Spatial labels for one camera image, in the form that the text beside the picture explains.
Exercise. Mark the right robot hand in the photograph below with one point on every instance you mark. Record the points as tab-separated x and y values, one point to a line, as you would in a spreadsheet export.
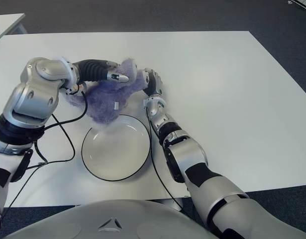
156	84

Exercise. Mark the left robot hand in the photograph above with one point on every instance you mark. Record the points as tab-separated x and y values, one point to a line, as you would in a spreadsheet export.
93	69

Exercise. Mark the purple plush bunny doll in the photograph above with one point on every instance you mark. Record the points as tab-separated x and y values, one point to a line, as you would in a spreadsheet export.
110	92

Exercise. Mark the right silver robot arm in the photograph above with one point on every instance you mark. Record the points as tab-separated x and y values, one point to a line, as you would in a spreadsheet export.
190	156

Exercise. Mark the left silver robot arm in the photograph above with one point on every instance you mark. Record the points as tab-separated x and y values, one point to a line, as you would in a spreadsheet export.
35	92

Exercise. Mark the white plate black rim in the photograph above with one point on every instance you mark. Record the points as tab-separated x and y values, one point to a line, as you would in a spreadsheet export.
118	154

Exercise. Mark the white neighbouring table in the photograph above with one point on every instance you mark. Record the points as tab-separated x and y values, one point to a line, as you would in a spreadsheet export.
6	23

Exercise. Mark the grey table leg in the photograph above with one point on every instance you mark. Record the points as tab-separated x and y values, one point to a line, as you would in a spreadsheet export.
173	203

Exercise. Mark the grey robot torso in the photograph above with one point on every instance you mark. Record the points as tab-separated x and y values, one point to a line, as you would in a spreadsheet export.
113	219

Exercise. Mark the white floor fixture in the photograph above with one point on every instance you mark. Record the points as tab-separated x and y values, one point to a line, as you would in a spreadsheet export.
299	3

